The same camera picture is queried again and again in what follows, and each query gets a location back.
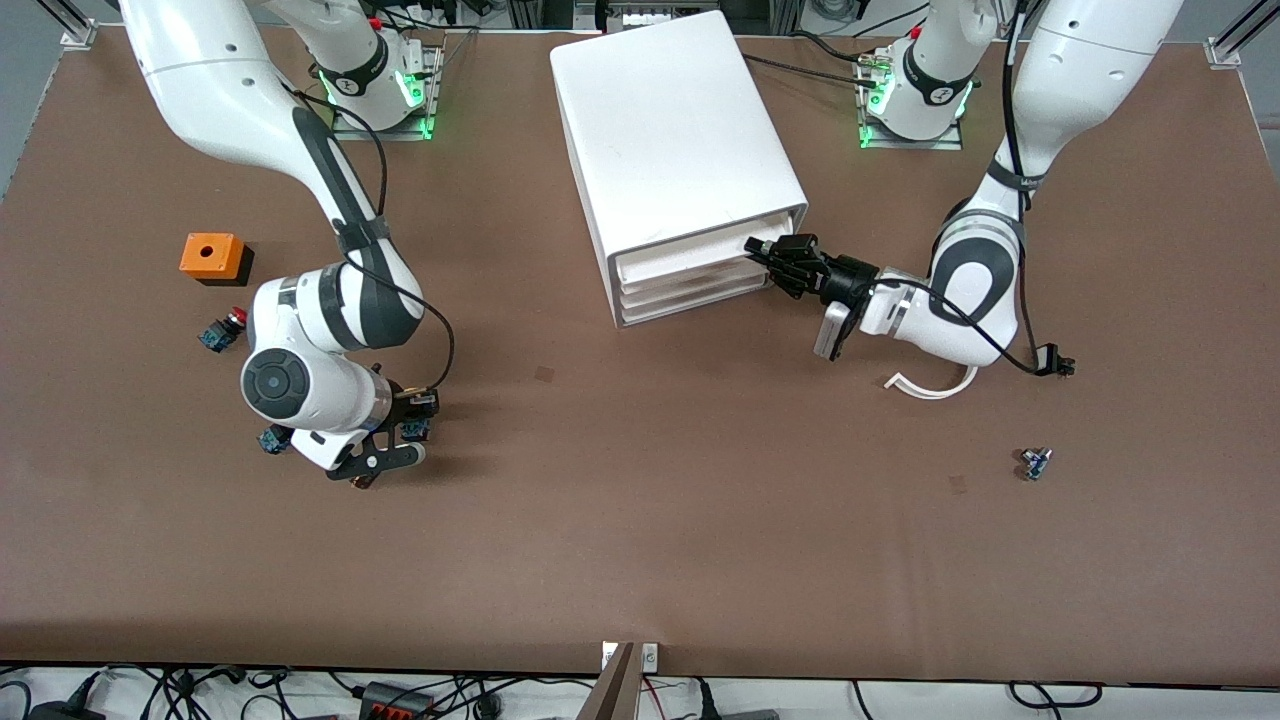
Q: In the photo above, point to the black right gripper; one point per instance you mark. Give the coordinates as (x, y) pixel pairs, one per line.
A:
(404, 404)

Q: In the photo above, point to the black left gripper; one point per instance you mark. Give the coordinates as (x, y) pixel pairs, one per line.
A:
(848, 278)

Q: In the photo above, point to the white plastic drawer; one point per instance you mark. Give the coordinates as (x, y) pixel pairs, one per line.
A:
(690, 285)
(690, 304)
(690, 258)

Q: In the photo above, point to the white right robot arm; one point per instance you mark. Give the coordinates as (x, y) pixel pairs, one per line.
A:
(210, 90)

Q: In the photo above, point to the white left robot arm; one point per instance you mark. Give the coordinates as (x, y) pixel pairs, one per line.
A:
(1080, 70)

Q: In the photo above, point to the green push button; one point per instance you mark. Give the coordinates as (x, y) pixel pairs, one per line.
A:
(273, 440)

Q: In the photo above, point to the white drawer cabinet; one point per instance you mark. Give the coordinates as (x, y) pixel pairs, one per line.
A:
(670, 130)

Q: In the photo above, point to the red push button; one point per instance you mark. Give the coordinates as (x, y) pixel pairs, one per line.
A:
(225, 328)

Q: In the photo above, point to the black square white-faced push button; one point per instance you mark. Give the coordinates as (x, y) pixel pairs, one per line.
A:
(1052, 360)

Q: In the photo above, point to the white curved plastic clip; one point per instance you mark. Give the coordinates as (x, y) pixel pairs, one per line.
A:
(940, 394)

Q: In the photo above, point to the orange box with hole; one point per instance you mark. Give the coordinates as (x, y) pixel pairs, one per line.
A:
(210, 255)

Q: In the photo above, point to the black power strip red switches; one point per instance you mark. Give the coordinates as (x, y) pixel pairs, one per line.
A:
(395, 702)

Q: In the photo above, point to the black power adapter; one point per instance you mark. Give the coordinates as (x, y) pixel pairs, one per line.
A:
(65, 712)

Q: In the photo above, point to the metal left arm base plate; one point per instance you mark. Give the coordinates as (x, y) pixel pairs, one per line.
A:
(950, 140)

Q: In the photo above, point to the white metal bracket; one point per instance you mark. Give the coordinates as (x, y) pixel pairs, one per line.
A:
(650, 656)
(608, 656)

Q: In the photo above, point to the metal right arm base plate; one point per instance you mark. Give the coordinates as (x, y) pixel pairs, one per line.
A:
(425, 100)

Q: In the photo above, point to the small blue silver switch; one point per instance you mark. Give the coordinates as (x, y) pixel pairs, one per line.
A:
(1035, 463)

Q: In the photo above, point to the aluminium frame post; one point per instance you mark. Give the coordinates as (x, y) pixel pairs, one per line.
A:
(80, 30)
(1235, 40)

